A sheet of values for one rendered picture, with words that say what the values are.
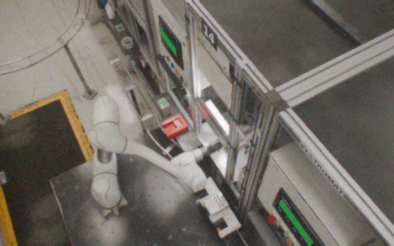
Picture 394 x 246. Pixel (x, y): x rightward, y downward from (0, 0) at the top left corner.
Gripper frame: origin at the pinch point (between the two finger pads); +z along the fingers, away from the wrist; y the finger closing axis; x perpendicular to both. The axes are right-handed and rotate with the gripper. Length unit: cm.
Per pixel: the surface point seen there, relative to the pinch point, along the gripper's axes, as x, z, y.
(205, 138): 13.0, -8.5, -9.9
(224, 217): -39.8, -25.2, -14.9
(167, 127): 34.2, -28.3, -10.0
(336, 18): -20, 26, 104
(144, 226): -14, -71, -36
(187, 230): -31, -47, -35
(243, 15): 2, -1, 101
